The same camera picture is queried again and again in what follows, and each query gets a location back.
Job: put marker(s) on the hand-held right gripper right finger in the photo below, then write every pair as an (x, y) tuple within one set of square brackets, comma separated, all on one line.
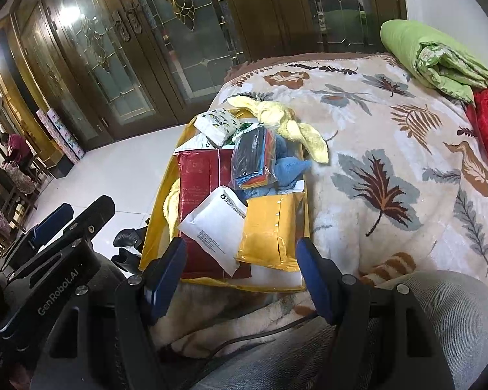
[(313, 280)]

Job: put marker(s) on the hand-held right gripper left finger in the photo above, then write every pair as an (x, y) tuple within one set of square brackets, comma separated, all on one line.
[(170, 276)]

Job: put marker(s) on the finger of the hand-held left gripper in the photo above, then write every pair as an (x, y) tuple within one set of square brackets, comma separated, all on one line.
[(51, 223), (91, 215)]

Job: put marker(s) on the yellow storage box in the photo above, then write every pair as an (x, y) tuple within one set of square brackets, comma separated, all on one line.
[(156, 219)]

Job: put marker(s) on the blue towel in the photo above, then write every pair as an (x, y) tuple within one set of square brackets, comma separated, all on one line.
[(288, 166)]

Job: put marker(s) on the white flat pack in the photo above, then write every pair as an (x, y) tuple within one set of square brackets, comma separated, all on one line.
[(276, 278)]

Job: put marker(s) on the dark wooden furniture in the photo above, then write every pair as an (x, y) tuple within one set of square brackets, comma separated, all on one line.
[(4, 219)]

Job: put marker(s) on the white plastic packet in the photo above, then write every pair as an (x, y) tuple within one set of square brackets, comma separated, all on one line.
[(211, 227)]

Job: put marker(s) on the pale yellow fluffy cloth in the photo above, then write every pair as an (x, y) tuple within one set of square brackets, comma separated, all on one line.
[(173, 207)]

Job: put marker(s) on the yellow padded envelope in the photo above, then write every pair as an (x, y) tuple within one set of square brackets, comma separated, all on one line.
[(268, 227)]

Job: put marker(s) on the orange striped plush item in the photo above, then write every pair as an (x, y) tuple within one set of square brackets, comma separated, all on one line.
[(390, 268)]

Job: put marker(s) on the stack of printed cartons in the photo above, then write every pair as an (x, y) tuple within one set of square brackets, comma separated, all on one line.
[(61, 134)]

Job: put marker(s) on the dark red packet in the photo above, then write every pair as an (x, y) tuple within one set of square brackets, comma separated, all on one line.
[(199, 183)]

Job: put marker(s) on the white mailing bag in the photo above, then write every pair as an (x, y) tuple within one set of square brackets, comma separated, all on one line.
[(195, 144)]

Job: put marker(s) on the leaf print blanket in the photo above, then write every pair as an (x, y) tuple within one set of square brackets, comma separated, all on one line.
[(390, 162)]

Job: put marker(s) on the clear bag of coloured cloths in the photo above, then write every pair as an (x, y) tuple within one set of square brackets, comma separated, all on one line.
[(248, 154)]

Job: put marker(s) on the person's grey trousers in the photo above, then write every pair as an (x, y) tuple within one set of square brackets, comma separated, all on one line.
[(451, 313)]

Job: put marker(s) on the white patterned tissue pack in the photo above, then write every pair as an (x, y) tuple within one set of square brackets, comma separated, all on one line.
[(217, 124)]

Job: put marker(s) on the green packet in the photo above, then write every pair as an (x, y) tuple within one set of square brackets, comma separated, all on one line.
[(244, 128)]

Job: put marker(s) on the yellow towel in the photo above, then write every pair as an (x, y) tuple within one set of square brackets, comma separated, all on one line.
[(276, 113)]

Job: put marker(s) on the wooden glass door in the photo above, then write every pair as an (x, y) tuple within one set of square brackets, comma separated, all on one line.
[(248, 16)]

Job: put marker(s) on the green folded quilt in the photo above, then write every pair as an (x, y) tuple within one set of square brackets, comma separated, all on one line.
[(406, 36)]

